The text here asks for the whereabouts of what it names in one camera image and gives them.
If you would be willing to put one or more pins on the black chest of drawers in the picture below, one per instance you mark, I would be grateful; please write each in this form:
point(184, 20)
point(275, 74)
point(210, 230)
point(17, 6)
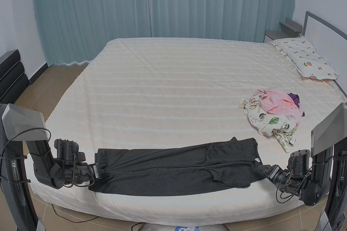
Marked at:
point(12, 73)

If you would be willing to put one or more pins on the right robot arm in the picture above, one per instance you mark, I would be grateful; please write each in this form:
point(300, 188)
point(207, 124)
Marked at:
point(325, 148)

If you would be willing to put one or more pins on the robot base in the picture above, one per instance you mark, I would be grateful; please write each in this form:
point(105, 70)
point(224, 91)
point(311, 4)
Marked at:
point(179, 227)

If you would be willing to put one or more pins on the white printed pyjama garment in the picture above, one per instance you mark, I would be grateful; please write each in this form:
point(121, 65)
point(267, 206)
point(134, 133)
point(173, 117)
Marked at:
point(267, 123)

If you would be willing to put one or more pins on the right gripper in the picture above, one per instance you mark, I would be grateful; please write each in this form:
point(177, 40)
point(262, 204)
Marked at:
point(278, 175)

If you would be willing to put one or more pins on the black trousers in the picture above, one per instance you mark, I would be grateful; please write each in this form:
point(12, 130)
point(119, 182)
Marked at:
point(173, 167)

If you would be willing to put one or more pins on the pink garment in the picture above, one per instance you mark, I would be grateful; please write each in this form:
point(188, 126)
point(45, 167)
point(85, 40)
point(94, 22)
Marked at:
point(279, 105)

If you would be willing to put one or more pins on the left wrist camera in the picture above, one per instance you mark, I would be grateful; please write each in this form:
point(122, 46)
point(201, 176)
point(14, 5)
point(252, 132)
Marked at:
point(80, 156)

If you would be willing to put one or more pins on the grey bedside table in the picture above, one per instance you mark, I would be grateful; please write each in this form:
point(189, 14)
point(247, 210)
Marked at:
point(279, 35)

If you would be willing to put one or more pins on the bed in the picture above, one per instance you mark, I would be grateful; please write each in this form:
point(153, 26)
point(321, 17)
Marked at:
point(176, 83)

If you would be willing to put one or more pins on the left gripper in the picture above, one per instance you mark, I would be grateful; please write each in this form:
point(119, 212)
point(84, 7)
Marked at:
point(93, 172)

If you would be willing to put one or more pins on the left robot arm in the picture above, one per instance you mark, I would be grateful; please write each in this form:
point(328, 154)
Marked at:
point(40, 159)

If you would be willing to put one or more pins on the white printed pillow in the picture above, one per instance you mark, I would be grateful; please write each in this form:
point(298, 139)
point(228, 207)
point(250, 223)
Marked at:
point(306, 58)

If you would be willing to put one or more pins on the purple garment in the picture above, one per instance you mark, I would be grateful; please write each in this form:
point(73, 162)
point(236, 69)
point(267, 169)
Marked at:
point(296, 98)

